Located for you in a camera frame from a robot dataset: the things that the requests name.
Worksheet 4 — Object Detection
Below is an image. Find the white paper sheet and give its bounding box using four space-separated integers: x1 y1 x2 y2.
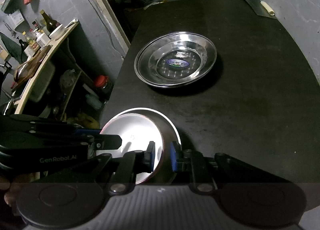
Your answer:
10 11 26 30

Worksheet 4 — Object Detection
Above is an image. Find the steel bowl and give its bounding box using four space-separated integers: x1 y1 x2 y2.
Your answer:
99 113 165 185
107 107 182 184

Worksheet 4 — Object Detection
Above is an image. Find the tall dark glass bottle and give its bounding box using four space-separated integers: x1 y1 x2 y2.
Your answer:
40 10 63 33

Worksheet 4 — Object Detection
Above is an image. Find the white ceramic bowl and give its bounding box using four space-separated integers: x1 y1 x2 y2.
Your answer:
49 24 67 40

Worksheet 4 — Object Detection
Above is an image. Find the small dark sauce bottle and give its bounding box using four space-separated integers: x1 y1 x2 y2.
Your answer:
19 39 30 56

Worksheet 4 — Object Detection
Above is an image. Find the green cloth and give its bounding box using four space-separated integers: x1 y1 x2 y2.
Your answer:
0 32 25 62

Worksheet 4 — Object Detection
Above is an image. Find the dark jar with red lid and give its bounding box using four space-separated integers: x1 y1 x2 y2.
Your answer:
94 75 113 101

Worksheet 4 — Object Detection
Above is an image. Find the grey basin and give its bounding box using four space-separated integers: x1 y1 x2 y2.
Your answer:
25 61 56 103

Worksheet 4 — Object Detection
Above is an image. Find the white spoon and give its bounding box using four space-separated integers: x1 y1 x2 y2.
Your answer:
64 18 79 30

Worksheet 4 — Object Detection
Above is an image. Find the wooden shelf unit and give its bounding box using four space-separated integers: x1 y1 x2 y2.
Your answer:
0 21 100 125

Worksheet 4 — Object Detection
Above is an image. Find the small white box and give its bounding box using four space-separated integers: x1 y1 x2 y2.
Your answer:
36 32 51 47

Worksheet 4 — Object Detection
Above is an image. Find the brown wooden board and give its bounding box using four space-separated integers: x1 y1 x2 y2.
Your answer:
14 47 51 83

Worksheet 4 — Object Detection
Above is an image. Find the plain steel plate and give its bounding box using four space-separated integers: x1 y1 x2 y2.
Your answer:
134 34 217 88

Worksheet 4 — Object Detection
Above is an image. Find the steel plate with blue sticker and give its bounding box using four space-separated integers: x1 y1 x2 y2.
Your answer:
137 32 217 86

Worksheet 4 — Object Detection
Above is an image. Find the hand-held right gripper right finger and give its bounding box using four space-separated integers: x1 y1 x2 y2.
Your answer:
170 141 293 192

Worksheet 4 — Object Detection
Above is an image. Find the clear glass jar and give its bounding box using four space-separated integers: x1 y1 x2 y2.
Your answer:
60 69 77 88

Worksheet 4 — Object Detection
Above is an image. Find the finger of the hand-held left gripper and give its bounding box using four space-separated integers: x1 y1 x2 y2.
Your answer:
5 115 101 137
75 134 123 156

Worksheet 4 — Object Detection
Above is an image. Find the person's left hand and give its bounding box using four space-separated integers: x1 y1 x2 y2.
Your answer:
0 174 16 207

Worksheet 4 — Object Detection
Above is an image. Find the cleaver with cream handle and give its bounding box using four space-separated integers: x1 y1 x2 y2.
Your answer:
243 0 277 17

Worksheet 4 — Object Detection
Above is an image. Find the yellow bag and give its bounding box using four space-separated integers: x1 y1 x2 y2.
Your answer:
67 112 101 130

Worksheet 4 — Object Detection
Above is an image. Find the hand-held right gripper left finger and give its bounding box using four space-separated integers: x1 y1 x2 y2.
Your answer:
50 141 156 195

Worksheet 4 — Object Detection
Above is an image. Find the pale green plastic bottle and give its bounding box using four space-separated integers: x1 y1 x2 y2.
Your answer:
86 94 103 110

